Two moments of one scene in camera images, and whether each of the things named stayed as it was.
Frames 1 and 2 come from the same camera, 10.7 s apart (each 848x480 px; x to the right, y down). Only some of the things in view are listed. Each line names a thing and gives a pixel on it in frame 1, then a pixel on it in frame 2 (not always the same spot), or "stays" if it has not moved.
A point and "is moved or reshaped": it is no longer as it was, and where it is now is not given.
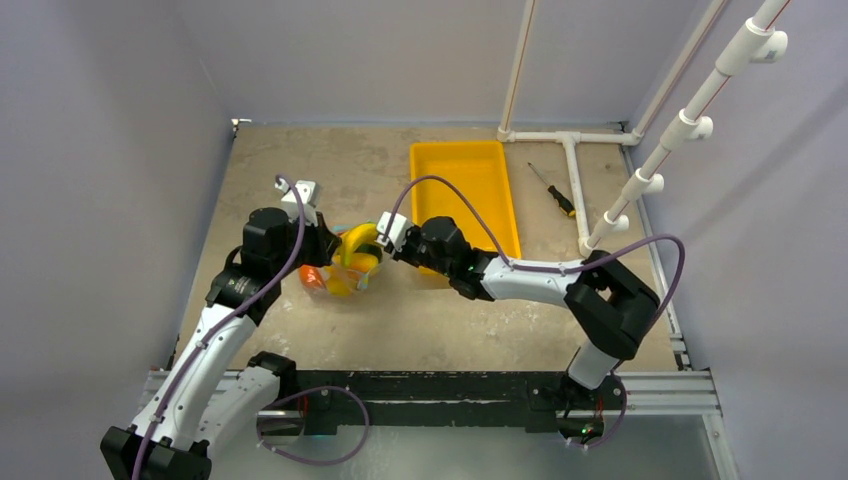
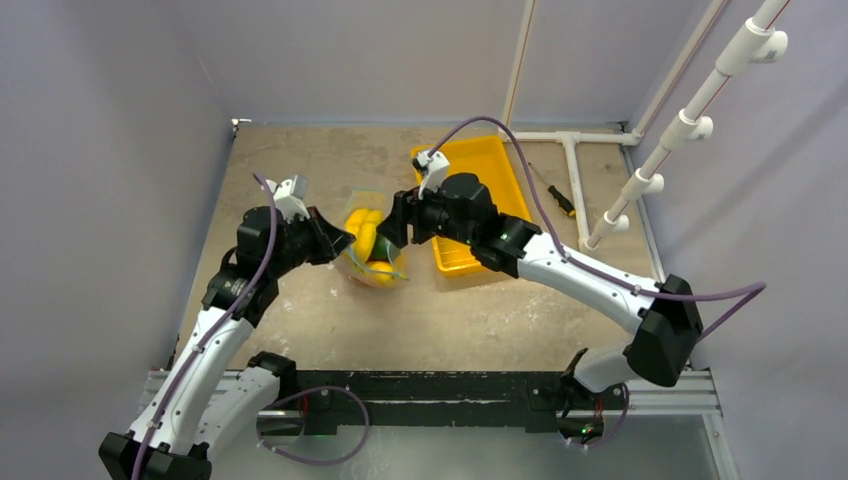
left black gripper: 325,242 stays
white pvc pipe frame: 761,36 stays
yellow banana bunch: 351,239 is moved or reshaped
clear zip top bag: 352,266 -> 371,260
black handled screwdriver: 564,203 stays
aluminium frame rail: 666,393 stays
